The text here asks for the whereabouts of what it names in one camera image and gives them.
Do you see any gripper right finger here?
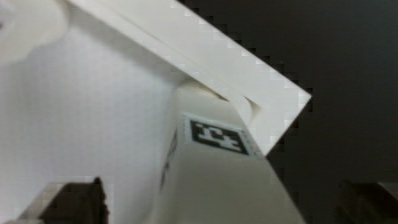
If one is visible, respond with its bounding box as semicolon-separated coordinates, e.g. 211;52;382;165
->
335;181;398;224

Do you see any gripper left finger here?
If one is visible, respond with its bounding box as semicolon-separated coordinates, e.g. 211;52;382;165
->
17;177;110;224

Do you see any white desk tabletop tray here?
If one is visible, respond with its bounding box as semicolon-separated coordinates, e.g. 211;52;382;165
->
0;0;310;224

